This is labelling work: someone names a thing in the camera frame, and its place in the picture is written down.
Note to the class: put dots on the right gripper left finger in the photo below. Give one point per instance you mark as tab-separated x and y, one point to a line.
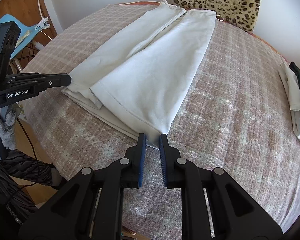
89	205

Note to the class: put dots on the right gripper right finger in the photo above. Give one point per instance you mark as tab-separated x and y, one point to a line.
213	204

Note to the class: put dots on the white trousers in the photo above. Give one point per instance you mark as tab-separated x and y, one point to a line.
137	80

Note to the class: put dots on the folded white and green clothes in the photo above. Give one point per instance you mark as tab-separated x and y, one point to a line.
292	90

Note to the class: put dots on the left hand grey glove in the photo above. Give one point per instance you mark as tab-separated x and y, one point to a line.
7	134

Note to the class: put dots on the pink plaid bed blanket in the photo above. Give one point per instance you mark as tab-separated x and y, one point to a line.
235	116

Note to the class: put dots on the white clip lamp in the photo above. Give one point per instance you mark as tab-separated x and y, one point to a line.
43	23

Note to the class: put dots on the orange bed sheet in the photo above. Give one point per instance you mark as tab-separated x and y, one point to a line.
140	3

